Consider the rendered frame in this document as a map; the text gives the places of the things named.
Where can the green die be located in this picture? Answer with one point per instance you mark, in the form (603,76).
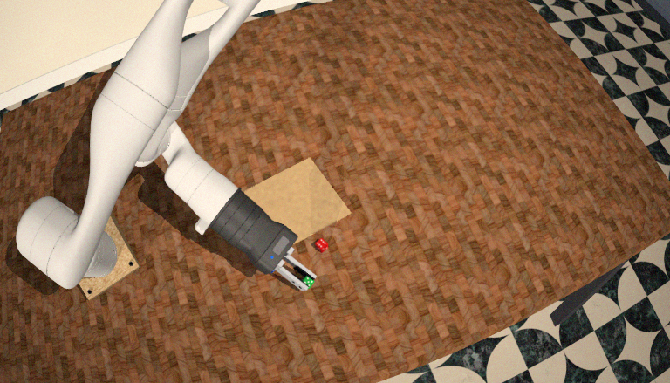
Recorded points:
(308,281)

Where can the tan square mat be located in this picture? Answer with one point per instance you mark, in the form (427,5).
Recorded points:
(300,198)

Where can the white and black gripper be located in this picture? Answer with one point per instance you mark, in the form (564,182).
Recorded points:
(225,208)

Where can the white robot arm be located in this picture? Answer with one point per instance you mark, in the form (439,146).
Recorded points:
(133,104)

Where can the red die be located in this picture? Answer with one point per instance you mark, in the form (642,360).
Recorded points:
(321,245)

